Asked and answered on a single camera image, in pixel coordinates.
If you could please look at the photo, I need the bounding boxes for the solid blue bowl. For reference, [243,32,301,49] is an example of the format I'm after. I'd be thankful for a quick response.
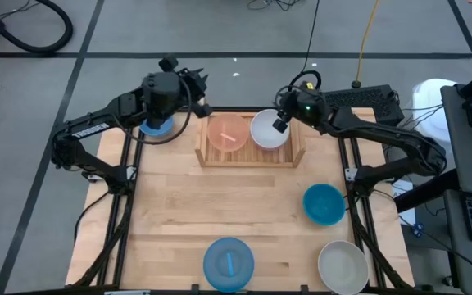
[138,116,175,138]

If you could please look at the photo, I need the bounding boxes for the black vacuum hose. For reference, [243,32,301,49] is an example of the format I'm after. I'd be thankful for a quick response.
[0,0,75,55]

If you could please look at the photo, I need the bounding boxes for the black hanging cable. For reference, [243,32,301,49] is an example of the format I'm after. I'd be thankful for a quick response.
[302,0,322,77]

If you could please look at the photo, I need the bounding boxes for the white bowl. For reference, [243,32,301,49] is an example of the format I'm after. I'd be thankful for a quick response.
[250,108,291,150]

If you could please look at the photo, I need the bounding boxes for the wooden slatted shelf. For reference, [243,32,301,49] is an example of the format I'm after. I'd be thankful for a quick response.
[194,109,307,169]

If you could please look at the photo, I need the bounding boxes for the white paper sheet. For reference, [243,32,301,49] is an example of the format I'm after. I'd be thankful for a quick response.
[390,179,418,227]

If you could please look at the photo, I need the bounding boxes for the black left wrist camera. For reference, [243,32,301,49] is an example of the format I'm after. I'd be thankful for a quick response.
[158,54,179,74]

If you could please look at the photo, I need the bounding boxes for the black aluminium table frame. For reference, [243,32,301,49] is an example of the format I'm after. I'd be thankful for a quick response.
[66,107,416,295]

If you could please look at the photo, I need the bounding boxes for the black floor cables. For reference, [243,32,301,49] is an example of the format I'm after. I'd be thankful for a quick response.
[246,0,305,12]

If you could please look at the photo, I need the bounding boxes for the teal bowl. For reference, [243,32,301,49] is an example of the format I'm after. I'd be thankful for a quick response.
[302,183,347,227]

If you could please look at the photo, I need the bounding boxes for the beige bowl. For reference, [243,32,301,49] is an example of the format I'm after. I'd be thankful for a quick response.
[317,239,370,295]

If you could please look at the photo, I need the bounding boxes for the translucent light blue bowl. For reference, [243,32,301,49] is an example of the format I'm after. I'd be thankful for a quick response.
[202,237,256,293]

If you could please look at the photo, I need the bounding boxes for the yellow hanging cable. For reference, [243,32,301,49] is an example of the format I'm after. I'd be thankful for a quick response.
[353,0,382,89]

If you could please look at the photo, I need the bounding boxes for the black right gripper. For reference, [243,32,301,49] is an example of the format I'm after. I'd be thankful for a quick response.
[273,87,330,134]

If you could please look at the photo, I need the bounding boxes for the white bin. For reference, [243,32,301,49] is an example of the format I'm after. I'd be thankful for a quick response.
[411,77,459,144]

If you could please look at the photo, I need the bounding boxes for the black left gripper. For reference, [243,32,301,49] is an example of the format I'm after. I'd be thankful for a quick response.
[175,67,214,119]

